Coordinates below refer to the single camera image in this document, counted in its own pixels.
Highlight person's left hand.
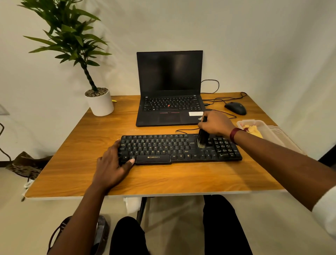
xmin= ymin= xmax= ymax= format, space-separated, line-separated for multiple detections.
xmin=92 ymin=139 xmax=136 ymax=192

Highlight white flower bunch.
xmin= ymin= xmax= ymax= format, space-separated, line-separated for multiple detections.
xmin=21 ymin=179 xmax=35 ymax=202

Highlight person's left forearm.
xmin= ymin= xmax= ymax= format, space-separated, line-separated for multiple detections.
xmin=48 ymin=184 xmax=108 ymax=255

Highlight black mouse cable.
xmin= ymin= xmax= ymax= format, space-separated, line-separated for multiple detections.
xmin=202 ymin=92 xmax=248 ymax=105

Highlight black laptop charger cable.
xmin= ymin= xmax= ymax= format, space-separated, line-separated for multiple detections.
xmin=200 ymin=79 xmax=220 ymax=94

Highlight black door frame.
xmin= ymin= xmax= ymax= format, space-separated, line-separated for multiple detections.
xmin=317 ymin=151 xmax=336 ymax=168

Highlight black wall power cable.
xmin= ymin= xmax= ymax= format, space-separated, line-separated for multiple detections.
xmin=0 ymin=123 xmax=12 ymax=162

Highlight yellow cloth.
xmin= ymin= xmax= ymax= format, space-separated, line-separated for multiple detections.
xmin=241 ymin=124 xmax=264 ymax=139

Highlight green leafy plant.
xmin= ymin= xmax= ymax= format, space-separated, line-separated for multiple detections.
xmin=18 ymin=0 xmax=113 ymax=92

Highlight red wrist band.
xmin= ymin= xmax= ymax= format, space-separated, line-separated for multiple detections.
xmin=229 ymin=126 xmax=250 ymax=145

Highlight person's right forearm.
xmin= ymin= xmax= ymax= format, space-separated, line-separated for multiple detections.
xmin=232 ymin=130 xmax=336 ymax=212

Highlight black table leg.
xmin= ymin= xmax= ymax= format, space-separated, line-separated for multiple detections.
xmin=136 ymin=197 xmax=148 ymax=225

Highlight clear lid with orange clips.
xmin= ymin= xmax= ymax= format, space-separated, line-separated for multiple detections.
xmin=267 ymin=125 xmax=308 ymax=156

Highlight clear plastic container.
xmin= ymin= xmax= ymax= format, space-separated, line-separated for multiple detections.
xmin=236 ymin=119 xmax=287 ymax=147

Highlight brown patterned bag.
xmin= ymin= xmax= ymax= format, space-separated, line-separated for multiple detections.
xmin=5 ymin=151 xmax=53 ymax=182

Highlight white plant pot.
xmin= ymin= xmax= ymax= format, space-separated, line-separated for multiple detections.
xmin=84 ymin=87 xmax=115 ymax=117

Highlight person's right hand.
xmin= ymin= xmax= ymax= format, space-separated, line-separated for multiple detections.
xmin=197 ymin=110 xmax=236 ymax=140

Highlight black cleaning brush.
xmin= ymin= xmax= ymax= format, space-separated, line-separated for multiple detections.
xmin=196 ymin=116 xmax=210 ymax=150

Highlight black laptop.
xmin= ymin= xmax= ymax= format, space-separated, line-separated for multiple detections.
xmin=135 ymin=50 xmax=206 ymax=128

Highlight black keyboard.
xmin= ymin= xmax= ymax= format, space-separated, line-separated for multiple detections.
xmin=118 ymin=133 xmax=243 ymax=166

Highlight black computer mouse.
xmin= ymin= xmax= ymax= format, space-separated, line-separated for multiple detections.
xmin=224 ymin=102 xmax=247 ymax=116

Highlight black woven basket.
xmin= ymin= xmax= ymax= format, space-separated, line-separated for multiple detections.
xmin=47 ymin=215 xmax=110 ymax=255

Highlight person's white shirt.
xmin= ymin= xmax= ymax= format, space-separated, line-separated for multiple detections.
xmin=311 ymin=185 xmax=336 ymax=241

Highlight person's black trousers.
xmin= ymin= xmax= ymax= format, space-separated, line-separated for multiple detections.
xmin=109 ymin=194 xmax=254 ymax=255

